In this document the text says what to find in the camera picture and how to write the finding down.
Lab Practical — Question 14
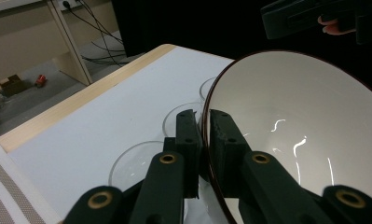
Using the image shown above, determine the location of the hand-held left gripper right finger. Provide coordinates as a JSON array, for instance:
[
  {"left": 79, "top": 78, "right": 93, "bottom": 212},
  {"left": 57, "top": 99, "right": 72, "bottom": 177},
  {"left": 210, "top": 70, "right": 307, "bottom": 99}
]
[{"left": 206, "top": 109, "right": 253, "bottom": 199}]

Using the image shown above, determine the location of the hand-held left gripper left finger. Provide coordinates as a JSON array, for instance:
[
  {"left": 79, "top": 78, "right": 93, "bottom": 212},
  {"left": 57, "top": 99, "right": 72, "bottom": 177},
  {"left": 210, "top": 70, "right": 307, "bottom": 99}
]
[{"left": 163, "top": 108, "right": 204, "bottom": 199}]

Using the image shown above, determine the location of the clear drinking glass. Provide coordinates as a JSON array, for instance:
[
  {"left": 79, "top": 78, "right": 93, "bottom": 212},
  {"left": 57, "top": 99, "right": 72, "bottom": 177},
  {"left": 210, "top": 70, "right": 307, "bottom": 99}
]
[
  {"left": 200, "top": 77, "right": 219, "bottom": 101},
  {"left": 108, "top": 140, "right": 168, "bottom": 190},
  {"left": 162, "top": 102, "right": 204, "bottom": 147}
]

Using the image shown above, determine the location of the white dark-rimmed bowl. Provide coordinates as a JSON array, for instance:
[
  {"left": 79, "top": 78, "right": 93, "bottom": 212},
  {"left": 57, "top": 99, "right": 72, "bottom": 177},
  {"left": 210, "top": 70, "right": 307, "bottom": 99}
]
[{"left": 201, "top": 49, "right": 372, "bottom": 224}]

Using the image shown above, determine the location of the pale table sheet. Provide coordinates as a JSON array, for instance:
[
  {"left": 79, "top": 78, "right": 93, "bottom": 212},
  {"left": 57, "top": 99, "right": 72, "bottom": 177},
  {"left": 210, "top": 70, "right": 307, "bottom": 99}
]
[{"left": 7, "top": 46, "right": 238, "bottom": 224}]

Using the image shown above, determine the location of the black curtain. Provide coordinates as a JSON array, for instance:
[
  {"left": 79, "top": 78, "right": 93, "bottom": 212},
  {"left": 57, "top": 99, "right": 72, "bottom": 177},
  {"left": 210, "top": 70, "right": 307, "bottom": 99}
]
[{"left": 111, "top": 0, "right": 372, "bottom": 101}]

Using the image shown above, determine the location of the beige wooden desk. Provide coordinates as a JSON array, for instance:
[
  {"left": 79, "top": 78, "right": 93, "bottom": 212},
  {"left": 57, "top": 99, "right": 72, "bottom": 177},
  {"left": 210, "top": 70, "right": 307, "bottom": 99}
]
[{"left": 0, "top": 0, "right": 119, "bottom": 87}]

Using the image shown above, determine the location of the red can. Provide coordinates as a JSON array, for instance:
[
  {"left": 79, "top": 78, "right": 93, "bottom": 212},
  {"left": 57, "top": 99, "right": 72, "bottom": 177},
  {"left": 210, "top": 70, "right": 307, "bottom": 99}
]
[{"left": 34, "top": 74, "right": 48, "bottom": 89}]

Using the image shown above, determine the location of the grey striped placemat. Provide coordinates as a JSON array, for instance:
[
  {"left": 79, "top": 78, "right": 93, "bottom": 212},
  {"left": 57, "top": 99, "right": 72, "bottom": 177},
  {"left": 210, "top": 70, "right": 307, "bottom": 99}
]
[{"left": 0, "top": 136, "right": 62, "bottom": 224}]

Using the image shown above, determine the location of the brown cardboard box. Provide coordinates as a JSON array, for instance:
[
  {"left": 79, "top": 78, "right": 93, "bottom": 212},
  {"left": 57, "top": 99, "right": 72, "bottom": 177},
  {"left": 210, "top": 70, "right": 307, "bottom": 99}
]
[{"left": 0, "top": 74, "right": 29, "bottom": 98}]

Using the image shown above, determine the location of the bundle of black cables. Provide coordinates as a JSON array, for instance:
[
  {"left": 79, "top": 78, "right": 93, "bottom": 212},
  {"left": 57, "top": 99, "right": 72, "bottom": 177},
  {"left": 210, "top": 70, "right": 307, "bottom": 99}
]
[{"left": 62, "top": 0, "right": 131, "bottom": 67}]

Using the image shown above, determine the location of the white wall socket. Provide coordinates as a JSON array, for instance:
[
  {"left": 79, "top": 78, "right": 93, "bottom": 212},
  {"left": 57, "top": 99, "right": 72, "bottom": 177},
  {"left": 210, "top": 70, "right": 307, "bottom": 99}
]
[{"left": 57, "top": 0, "right": 82, "bottom": 9}]

